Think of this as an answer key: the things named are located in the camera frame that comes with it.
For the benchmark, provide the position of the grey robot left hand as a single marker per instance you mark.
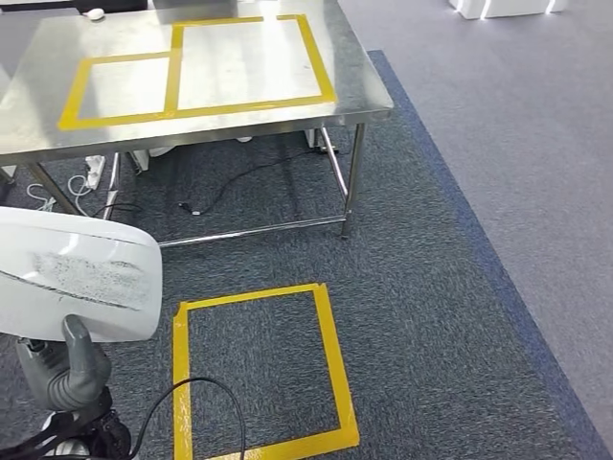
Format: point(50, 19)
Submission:
point(67, 381)

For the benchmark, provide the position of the white plastic mirror cover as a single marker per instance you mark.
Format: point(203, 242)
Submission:
point(72, 279)

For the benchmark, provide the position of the stainless steel workbench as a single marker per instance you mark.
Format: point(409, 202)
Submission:
point(354, 89)

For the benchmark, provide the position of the white power strip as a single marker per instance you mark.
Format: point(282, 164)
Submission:
point(95, 171)

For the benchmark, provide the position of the white computer mouse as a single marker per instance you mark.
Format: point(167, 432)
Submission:
point(94, 14)

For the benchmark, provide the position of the white display plinth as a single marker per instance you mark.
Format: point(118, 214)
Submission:
point(507, 6)

